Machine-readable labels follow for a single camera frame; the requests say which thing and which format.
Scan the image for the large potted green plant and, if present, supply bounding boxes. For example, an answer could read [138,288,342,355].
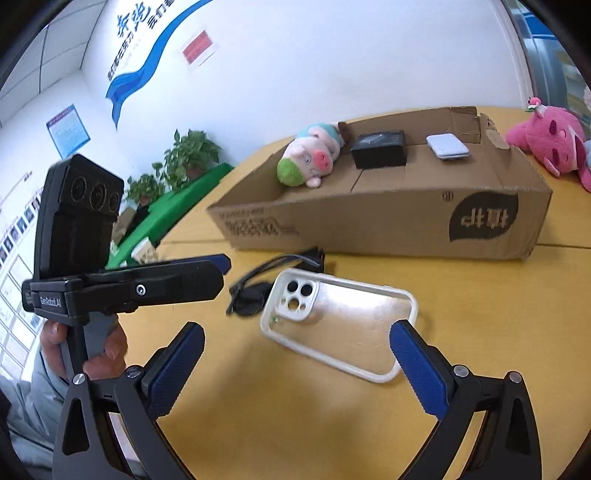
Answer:
[163,129,222,192]

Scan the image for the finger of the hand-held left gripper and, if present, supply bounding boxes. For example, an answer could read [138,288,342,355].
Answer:
[133,260,225,313]
[152,252,232,276]

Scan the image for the clear white phone case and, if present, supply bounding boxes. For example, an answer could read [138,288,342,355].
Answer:
[260,269,419,384]

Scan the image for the green cloth covered table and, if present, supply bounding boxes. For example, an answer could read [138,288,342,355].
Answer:
[105,162,234,271]

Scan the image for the row of wall photos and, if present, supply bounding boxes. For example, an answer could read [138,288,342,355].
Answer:
[0,171,42,370]

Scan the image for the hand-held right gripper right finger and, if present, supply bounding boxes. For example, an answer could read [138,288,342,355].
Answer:
[389,319,542,480]

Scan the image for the white power bank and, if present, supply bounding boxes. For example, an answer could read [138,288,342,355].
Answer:
[426,134,469,161]

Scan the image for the person's left forearm grey sleeve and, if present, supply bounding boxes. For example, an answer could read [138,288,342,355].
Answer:
[7,348,70,460]

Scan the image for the black rectangular box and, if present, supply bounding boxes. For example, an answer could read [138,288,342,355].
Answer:
[351,130,408,170]

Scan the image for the pink plush toy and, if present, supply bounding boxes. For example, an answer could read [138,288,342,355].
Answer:
[505,97,591,192]

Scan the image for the black sunglasses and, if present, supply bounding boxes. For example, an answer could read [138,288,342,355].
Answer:
[228,248,326,318]

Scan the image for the large brown cardboard box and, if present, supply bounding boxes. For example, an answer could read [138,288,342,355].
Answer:
[207,106,553,262]

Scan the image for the small cardboard box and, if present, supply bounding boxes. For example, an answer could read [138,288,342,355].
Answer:
[111,208,140,246]

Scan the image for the red wall sign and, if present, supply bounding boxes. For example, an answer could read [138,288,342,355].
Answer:
[181,30,218,70]

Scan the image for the person's left hand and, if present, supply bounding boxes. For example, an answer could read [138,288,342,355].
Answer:
[39,318,129,383]

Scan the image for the small potted green plant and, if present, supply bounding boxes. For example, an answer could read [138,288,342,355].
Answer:
[126,174,164,206]

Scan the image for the blue wall poster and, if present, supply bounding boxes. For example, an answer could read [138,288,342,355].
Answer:
[46,104,90,160]

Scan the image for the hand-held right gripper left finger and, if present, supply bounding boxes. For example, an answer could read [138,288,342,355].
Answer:
[52,322,206,480]

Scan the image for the wooden desktop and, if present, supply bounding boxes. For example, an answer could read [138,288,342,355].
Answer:
[106,106,591,480]

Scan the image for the grey window frame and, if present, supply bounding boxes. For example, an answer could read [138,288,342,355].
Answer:
[503,0,591,118]

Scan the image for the blue wave wall decal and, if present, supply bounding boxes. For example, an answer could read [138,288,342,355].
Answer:
[105,0,218,131]

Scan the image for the leaf print paper cup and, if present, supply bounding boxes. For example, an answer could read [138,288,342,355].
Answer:
[133,240,158,265]

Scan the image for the pig plush toy teal outfit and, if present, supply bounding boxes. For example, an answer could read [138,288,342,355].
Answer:
[277,122,354,188]

